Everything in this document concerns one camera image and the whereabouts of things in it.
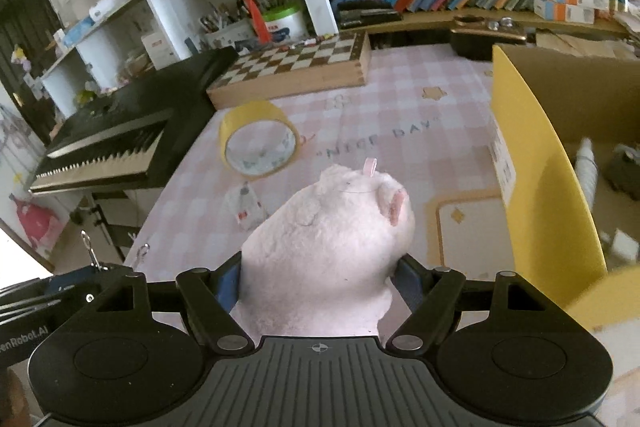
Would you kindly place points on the wooden chess board box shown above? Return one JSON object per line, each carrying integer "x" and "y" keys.
{"x": 300, "y": 67}

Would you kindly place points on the black box with gold trim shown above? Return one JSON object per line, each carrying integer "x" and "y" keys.
{"x": 480, "y": 39}

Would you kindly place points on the white tub with green lid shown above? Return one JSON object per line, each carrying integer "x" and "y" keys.
{"x": 285, "y": 24}

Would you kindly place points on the brown cardboard sheets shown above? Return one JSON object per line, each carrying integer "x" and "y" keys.
{"x": 585, "y": 43}

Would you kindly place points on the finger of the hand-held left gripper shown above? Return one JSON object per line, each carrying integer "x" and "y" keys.
{"x": 75, "y": 289}

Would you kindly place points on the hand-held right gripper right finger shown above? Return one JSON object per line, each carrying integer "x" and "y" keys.
{"x": 407, "y": 279}

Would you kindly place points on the holder of pens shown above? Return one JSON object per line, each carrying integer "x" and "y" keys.
{"x": 227, "y": 32}

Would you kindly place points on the dark round object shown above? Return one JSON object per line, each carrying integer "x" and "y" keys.
{"x": 622, "y": 169}

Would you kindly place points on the pink checked desktop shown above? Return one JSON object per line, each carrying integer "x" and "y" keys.
{"x": 375, "y": 117}

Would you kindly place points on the pink plush toy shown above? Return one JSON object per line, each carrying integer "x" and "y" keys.
{"x": 325, "y": 247}

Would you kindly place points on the red white tool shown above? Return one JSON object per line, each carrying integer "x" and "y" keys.
{"x": 257, "y": 14}

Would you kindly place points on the small clear plastic packet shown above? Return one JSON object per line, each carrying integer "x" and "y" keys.
{"x": 245, "y": 207}

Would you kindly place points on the yellow cardboard box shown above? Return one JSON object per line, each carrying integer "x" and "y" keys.
{"x": 540, "y": 147}

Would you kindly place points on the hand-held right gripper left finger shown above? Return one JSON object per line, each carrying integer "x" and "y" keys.
{"x": 230, "y": 287}

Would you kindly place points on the yellow tape roll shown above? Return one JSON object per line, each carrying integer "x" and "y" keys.
{"x": 240, "y": 117}

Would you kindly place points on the white box with red mark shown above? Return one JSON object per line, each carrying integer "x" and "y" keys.
{"x": 160, "y": 49}

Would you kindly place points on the black stapler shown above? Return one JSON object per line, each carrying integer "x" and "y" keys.
{"x": 367, "y": 14}

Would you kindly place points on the white spray bottle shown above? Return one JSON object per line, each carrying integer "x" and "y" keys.
{"x": 585, "y": 172}

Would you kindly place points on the black keyboard piano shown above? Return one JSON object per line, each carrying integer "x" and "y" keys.
{"x": 130, "y": 117}

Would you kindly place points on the metal clip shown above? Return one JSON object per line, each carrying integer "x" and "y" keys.
{"x": 141, "y": 253}
{"x": 89, "y": 249}

